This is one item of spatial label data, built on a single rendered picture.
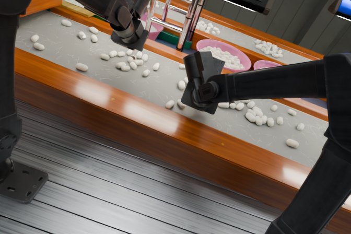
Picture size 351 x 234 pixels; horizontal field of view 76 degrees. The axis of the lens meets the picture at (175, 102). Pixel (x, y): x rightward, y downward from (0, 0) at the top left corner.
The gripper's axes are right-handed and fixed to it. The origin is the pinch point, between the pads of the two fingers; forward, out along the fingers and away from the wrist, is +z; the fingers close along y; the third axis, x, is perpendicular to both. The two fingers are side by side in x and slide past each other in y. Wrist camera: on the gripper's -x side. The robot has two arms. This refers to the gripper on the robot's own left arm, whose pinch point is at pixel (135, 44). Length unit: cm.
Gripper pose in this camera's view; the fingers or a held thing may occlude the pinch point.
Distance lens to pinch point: 80.1
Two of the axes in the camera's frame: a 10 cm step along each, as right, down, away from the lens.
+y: -9.2, -3.8, 0.5
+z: 0.3, 0.6, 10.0
